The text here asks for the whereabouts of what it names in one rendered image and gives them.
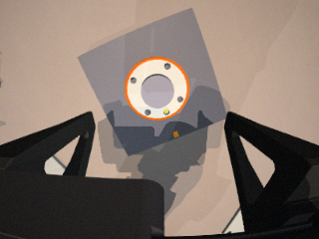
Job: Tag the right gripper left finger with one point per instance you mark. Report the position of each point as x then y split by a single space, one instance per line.
30 153

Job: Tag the grey rectangular plate with holes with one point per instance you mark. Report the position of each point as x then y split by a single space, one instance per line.
235 224

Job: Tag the white rectangular plate with corner holes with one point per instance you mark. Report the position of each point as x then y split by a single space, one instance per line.
54 166

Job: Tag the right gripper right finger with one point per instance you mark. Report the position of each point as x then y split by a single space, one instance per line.
295 177

